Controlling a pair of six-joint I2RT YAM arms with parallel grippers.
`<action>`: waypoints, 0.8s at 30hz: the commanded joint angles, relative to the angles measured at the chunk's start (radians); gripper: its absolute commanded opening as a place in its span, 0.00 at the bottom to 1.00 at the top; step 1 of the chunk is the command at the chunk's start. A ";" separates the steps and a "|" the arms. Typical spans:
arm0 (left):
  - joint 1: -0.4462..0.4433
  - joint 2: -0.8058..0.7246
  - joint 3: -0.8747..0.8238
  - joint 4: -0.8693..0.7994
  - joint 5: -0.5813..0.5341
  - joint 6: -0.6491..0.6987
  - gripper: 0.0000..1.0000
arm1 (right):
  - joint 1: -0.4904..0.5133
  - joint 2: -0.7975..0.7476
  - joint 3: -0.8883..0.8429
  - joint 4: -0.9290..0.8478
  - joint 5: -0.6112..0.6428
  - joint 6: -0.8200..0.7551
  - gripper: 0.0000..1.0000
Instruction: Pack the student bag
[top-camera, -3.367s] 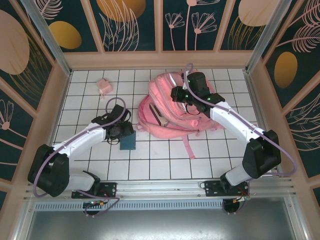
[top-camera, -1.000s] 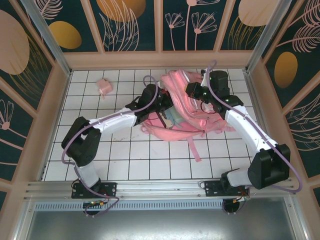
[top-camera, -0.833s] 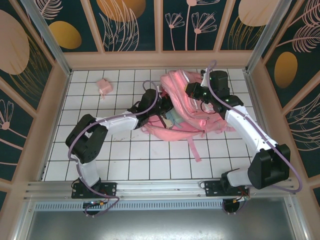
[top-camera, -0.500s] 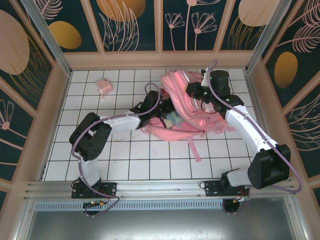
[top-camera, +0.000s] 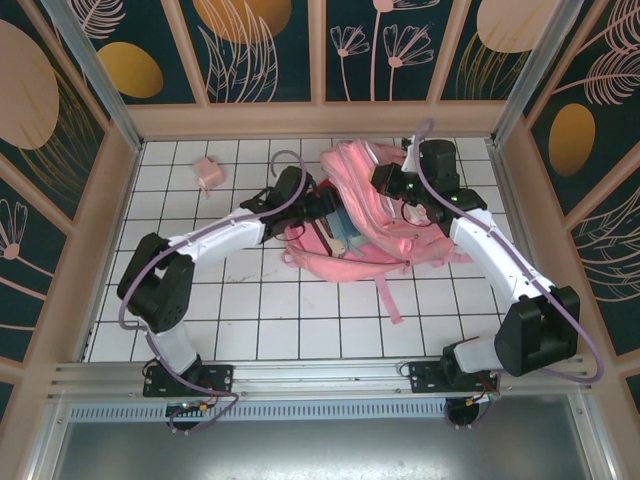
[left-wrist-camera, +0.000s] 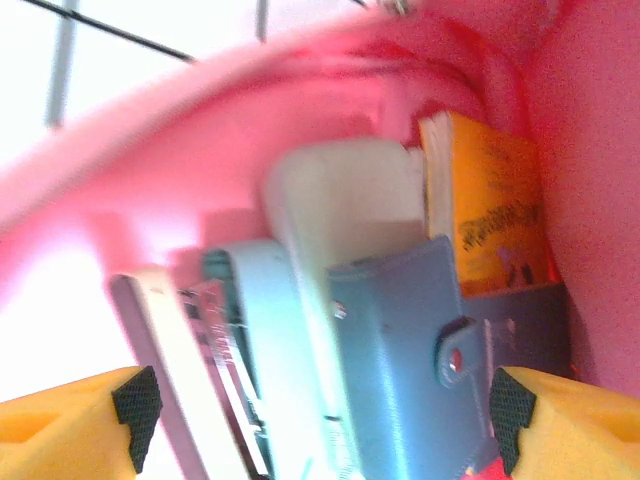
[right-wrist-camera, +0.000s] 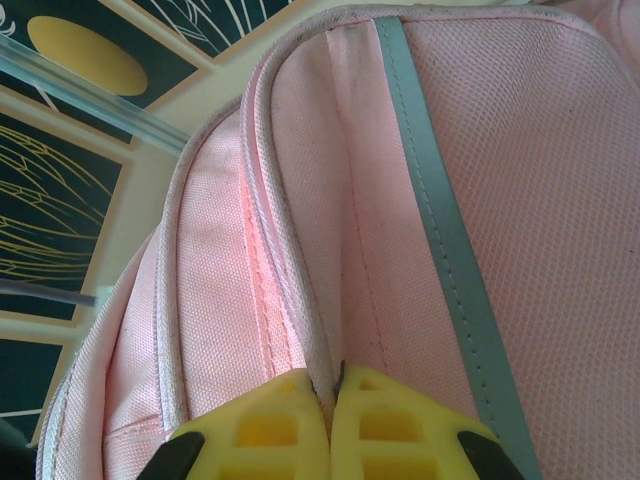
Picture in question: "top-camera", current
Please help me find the dark teal notebook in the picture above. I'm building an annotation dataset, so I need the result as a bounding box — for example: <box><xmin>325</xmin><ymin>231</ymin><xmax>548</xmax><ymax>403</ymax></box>
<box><xmin>327</xmin><ymin>208</ymin><xmax>362</xmax><ymax>242</ymax></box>

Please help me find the pink student backpack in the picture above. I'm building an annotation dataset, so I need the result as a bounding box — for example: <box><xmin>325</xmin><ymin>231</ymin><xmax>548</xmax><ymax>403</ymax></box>
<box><xmin>282</xmin><ymin>139</ymin><xmax>474</xmax><ymax>326</ymax></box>

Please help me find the small pink pouch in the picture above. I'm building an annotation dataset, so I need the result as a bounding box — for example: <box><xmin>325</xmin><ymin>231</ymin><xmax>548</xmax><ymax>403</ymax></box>
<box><xmin>192</xmin><ymin>157</ymin><xmax>226</xmax><ymax>200</ymax></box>

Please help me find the small control circuit board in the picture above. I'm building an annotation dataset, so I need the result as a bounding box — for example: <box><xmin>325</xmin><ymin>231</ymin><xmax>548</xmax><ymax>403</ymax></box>
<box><xmin>462</xmin><ymin>389</ymin><xmax>502</xmax><ymax>407</ymax></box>
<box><xmin>166</xmin><ymin>399</ymin><xmax>214</xmax><ymax>417</ymax></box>

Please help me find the brushed metal front panel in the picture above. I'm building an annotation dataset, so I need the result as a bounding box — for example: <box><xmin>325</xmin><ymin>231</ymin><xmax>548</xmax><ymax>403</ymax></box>
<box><xmin>29</xmin><ymin>419</ymin><xmax>621</xmax><ymax>480</ymax></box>

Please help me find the aluminium side rail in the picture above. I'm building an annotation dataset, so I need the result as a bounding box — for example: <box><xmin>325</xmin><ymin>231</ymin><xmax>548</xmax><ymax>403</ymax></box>
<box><xmin>485</xmin><ymin>141</ymin><xmax>571</xmax><ymax>357</ymax></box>

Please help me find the aluminium frame post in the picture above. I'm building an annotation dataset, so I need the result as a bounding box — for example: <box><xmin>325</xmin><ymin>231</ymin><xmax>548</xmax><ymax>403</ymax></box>
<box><xmin>489</xmin><ymin>0</ymin><xmax>569</xmax><ymax>149</ymax></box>
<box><xmin>40</xmin><ymin>0</ymin><xmax>146</xmax><ymax>154</ymax></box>

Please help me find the aluminium front rail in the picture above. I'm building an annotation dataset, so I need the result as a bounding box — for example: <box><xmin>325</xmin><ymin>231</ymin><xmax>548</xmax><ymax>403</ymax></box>
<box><xmin>47</xmin><ymin>353</ymin><xmax>594</xmax><ymax>401</ymax></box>

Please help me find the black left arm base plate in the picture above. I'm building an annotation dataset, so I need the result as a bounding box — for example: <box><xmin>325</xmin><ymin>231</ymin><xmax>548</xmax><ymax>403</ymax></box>
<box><xmin>142</xmin><ymin>363</ymin><xmax>236</xmax><ymax>397</ymax></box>

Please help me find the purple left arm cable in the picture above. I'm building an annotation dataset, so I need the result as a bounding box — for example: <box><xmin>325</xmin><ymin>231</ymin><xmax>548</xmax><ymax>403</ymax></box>
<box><xmin>117</xmin><ymin>148</ymin><xmax>309</xmax><ymax>435</ymax></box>

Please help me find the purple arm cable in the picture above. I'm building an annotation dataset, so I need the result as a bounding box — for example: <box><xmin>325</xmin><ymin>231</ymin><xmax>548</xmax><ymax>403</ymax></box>
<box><xmin>412</xmin><ymin>118</ymin><xmax>605</xmax><ymax>387</ymax></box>
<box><xmin>117</xmin><ymin>148</ymin><xmax>309</xmax><ymax>435</ymax></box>

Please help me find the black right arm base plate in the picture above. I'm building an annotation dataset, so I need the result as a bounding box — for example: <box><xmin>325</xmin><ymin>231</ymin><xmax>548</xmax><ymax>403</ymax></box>
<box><xmin>408</xmin><ymin>360</ymin><xmax>501</xmax><ymax>396</ymax></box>

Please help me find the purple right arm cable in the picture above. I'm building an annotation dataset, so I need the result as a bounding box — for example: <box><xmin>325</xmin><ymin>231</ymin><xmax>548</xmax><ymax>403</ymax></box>
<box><xmin>412</xmin><ymin>118</ymin><xmax>605</xmax><ymax>387</ymax></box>

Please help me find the perforated metal cable tray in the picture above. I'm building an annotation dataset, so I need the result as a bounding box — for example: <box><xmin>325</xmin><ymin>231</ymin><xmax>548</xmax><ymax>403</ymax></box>
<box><xmin>67</xmin><ymin>402</ymin><xmax>576</xmax><ymax>422</ymax></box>

